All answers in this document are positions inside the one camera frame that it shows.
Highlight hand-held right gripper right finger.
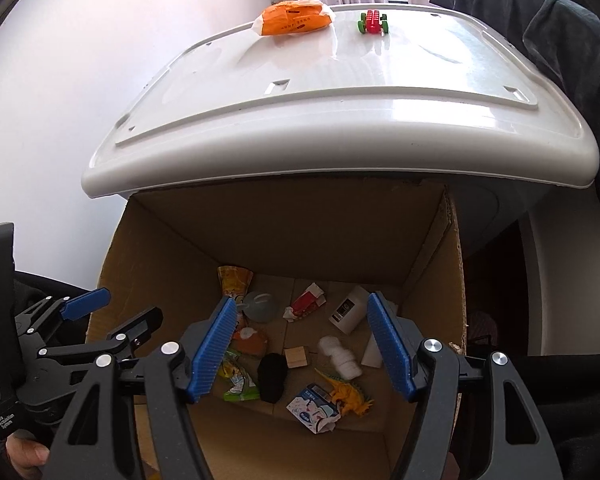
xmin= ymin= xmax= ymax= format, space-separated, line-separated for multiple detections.
xmin=366 ymin=290 xmax=566 ymax=480

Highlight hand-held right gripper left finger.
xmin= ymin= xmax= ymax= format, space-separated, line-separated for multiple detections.
xmin=50 ymin=295 xmax=238 ymax=480

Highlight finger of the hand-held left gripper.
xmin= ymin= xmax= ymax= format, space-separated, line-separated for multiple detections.
xmin=15 ymin=287 xmax=112 ymax=341
xmin=35 ymin=306 xmax=163 ymax=361

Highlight white foam block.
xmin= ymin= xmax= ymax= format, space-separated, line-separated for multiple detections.
xmin=360 ymin=335 xmax=388 ymax=368

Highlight orange sock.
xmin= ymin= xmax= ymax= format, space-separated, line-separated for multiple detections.
xmin=230 ymin=326 xmax=268 ymax=356

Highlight white cloth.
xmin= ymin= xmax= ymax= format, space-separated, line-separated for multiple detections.
xmin=318 ymin=335 xmax=363 ymax=378

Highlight white cylindrical can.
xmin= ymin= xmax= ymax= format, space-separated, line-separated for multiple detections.
xmin=328 ymin=285 xmax=381 ymax=335

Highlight orange toy dinosaur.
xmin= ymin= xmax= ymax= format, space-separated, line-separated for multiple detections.
xmin=314 ymin=367 xmax=375 ymax=418

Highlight black sock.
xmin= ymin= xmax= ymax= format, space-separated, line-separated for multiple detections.
xmin=256 ymin=352 xmax=288 ymax=403

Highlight translucent blue cup lid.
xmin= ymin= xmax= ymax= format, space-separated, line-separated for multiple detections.
xmin=241 ymin=290 xmax=283 ymax=323

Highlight red and white wrapper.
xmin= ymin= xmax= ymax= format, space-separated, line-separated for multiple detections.
xmin=281 ymin=282 xmax=327 ymax=322

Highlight cardboard box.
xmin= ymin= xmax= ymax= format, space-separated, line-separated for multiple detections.
xmin=86 ymin=176 xmax=468 ymax=480

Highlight person's left hand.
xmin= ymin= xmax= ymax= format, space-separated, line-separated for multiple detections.
xmin=5 ymin=435 xmax=51 ymax=480

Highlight green and yellow snack packet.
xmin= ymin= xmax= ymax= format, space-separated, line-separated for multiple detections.
xmin=219 ymin=350 xmax=261 ymax=402

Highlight orange snack packet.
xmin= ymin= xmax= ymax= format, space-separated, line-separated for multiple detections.
xmin=216 ymin=265 xmax=255 ymax=311

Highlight small wooden block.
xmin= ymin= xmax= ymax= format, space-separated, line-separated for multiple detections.
xmin=284 ymin=345 xmax=310 ymax=370

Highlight blue and white tissue pack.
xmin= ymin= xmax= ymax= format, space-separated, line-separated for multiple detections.
xmin=286 ymin=382 xmax=342 ymax=433

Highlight person's dark pants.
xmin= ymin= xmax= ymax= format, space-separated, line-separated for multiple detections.
xmin=520 ymin=350 xmax=600 ymax=480

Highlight white plastic bin lid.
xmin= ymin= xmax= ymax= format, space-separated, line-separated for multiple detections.
xmin=81 ymin=2 xmax=600 ymax=256

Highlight red toy car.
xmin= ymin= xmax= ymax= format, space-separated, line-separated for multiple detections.
xmin=356 ymin=9 xmax=390 ymax=37

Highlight orange plastic bag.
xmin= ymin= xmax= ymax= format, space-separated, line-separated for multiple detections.
xmin=251 ymin=0 xmax=337 ymax=37

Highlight dark grey blanket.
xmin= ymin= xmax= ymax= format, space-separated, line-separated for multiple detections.
xmin=394 ymin=0 xmax=600 ymax=241

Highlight white furniture frame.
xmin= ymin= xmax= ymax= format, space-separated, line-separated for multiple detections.
xmin=520 ymin=205 xmax=600 ymax=356

